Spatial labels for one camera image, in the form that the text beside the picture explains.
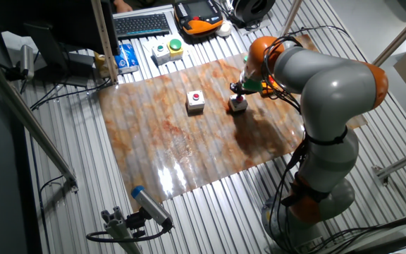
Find black computer keyboard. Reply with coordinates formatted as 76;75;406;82
113;13;171;40

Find short aluminium profile stub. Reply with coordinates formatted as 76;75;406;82
100;206;142;254

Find silver camera blue cap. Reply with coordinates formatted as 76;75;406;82
130;185;174;230

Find yellow box green mushroom button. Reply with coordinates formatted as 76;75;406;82
166;38;185;61

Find silver aluminium upright post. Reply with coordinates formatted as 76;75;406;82
279;0;303;36
371;3;406;67

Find tan aluminium upright post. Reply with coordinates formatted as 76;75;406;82
90;0;120;85

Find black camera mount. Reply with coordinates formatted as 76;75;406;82
4;66;23;83

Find long dark frame bar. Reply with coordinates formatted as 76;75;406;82
0;49;79;193

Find plain silver camera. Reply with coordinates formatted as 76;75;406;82
18;44;35;80

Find marble pattern table mat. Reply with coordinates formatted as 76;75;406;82
98;34;368;212

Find grey box red mushroom button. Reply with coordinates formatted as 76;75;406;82
227;93;250;114

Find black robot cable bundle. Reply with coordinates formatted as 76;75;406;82
261;26;369;254

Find orange black teach pendant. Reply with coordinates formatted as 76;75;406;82
173;0;224;36

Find black computer monitor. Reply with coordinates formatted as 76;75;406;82
0;0;119;88

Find black camera clamp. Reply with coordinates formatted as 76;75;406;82
125;207;147;238

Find yellow plastic bag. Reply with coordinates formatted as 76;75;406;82
93;52;118;78

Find grey box flat red button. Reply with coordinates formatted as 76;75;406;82
185;90;207;114

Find black round cable spool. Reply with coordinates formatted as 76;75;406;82
231;0;276;24

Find grey metal base plate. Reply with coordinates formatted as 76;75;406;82
238;17;273;36

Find white computer mouse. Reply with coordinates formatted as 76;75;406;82
216;20;233;38

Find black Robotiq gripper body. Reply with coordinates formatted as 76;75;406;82
236;84;257;96

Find blue white tissue packet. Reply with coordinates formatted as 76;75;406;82
113;42;140;75

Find person's bare hand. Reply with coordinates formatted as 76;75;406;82
113;0;133;13

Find grey box small green button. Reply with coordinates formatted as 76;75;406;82
151;43;171;66

